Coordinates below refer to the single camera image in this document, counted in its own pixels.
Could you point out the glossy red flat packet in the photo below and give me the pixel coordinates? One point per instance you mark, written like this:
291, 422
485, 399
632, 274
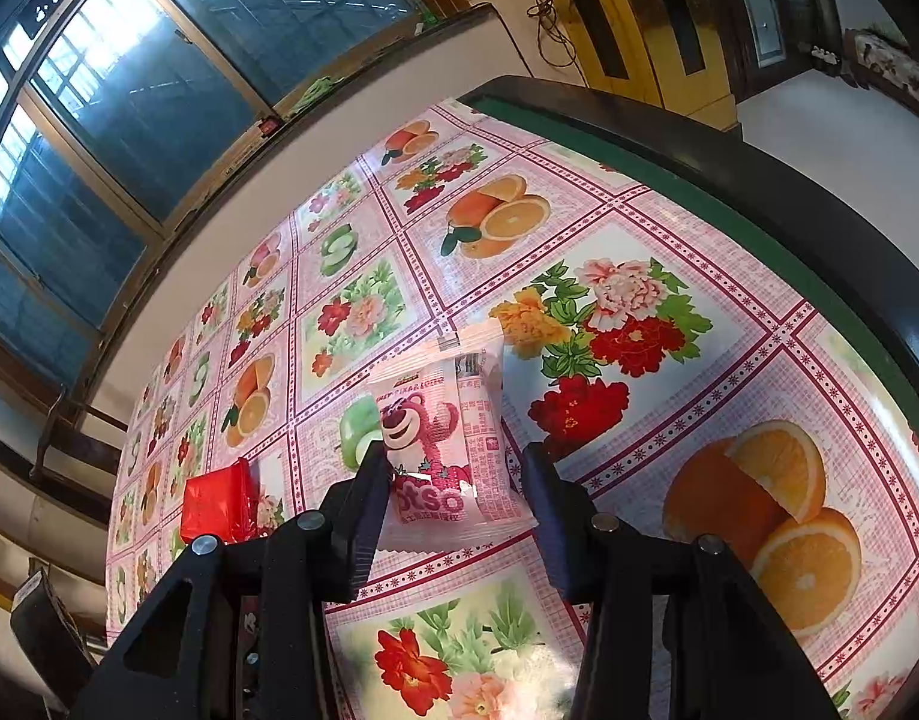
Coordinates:
212, 502

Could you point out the floral patterned cloth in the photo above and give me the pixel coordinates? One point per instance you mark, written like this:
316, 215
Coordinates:
902, 71

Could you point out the pink bear snack packet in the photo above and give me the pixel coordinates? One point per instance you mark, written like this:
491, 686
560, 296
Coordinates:
444, 435

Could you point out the wooden framed window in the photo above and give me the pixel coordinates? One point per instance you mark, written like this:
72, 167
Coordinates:
129, 105

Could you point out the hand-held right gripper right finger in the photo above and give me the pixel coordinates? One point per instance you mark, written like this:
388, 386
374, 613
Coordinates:
538, 480

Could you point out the fruit and flower print tablecloth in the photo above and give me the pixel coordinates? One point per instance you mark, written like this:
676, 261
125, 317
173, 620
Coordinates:
654, 277

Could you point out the green cloth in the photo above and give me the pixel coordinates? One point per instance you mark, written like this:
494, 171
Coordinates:
313, 94

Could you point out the yellow door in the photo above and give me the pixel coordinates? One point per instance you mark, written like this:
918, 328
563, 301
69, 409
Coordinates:
684, 97

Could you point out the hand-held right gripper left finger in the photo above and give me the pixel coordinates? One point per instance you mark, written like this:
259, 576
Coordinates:
373, 480

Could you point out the dark wooden glass cabinet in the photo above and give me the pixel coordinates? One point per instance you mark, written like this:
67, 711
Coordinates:
804, 0

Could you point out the small red windowsill item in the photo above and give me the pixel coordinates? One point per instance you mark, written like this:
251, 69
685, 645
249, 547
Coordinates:
268, 125

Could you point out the dark wooden chair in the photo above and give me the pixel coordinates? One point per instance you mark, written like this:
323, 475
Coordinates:
92, 457

